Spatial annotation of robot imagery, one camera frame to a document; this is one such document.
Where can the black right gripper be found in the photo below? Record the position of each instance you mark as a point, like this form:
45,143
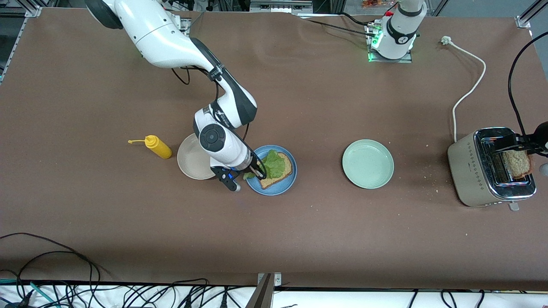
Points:
255,167

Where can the green round plate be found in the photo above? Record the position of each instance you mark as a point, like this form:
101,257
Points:
367,164

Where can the grey power strip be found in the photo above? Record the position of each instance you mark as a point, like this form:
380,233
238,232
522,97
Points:
280,6

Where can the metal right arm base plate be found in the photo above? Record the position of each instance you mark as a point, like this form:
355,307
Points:
186,23

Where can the beige chrome toaster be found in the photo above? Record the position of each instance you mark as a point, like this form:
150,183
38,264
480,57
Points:
466,171

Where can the orange packet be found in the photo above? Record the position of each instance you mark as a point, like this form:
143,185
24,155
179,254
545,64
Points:
376,3

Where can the beige round plate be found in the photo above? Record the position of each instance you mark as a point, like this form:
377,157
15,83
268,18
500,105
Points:
190,160

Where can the dark metal post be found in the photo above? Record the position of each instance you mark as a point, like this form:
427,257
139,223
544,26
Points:
261,297

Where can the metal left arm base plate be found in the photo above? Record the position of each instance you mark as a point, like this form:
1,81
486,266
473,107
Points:
389,60

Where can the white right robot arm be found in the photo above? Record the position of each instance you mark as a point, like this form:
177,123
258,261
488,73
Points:
162,38

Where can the small metal table bracket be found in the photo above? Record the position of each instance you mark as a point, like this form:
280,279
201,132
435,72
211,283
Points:
277,280

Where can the blue round plate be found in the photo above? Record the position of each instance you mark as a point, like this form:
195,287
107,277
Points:
274,192

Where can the yellow mustard squeeze bottle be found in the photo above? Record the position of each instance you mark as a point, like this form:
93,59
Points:
158,147

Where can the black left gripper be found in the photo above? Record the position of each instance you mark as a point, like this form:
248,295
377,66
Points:
538,140

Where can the aluminium frame profile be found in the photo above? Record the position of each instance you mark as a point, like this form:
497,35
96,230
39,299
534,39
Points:
34,11
524,20
13,49

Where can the green lettuce leaf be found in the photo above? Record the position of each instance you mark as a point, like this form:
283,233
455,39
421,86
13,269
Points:
274,167

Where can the brown bread slice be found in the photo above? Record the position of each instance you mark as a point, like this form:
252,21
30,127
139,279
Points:
287,164
519,164

